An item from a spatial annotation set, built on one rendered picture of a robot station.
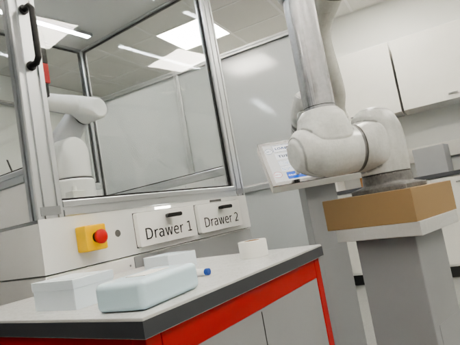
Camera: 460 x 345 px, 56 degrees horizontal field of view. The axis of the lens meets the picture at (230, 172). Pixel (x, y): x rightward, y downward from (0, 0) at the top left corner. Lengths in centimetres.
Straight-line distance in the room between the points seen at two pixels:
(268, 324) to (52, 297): 40
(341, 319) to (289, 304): 132
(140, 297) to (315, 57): 99
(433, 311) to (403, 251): 18
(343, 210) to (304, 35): 56
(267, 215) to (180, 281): 241
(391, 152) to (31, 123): 105
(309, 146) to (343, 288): 110
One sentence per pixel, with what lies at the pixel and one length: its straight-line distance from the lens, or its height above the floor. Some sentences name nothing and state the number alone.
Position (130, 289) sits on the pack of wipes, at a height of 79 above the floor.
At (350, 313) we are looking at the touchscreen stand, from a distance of 229.
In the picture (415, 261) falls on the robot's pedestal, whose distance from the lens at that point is 141.
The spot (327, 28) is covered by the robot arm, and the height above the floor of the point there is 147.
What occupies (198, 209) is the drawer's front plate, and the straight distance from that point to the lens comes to 166.
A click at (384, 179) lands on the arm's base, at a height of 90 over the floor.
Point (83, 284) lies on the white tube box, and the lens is 81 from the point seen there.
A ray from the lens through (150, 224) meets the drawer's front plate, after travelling 146.
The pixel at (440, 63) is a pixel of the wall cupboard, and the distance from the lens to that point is 461.
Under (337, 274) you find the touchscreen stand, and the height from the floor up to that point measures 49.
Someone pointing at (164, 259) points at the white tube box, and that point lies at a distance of 111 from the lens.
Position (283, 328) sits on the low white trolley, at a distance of 95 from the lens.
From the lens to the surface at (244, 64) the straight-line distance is 326.
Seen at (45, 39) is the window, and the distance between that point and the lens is 144.
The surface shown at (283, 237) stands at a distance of 308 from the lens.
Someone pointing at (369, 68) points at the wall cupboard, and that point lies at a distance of 467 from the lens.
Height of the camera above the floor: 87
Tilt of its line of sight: 5 degrees up
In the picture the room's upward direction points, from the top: 10 degrees counter-clockwise
